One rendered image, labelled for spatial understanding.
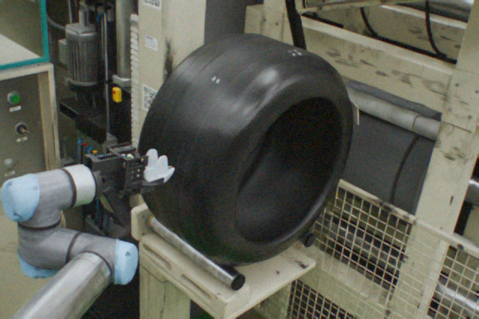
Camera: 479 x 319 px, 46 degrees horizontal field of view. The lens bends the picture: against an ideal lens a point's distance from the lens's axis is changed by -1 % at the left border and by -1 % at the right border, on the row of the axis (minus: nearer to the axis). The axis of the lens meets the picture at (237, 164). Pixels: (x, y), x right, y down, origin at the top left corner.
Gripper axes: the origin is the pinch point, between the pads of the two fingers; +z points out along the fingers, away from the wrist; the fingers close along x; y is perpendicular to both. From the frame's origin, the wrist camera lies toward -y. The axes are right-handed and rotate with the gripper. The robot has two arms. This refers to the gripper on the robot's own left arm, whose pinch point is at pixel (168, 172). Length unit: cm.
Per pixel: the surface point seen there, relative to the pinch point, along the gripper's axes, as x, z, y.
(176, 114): 4.5, 4.2, 11.2
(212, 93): -1.4, 8.4, 17.3
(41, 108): 65, 5, -9
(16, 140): 65, -3, -18
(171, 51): 26.4, 19.6, 18.1
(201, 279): -0.6, 15.6, -33.7
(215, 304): -7.1, 15.0, -36.9
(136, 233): 24.1, 13.0, -32.5
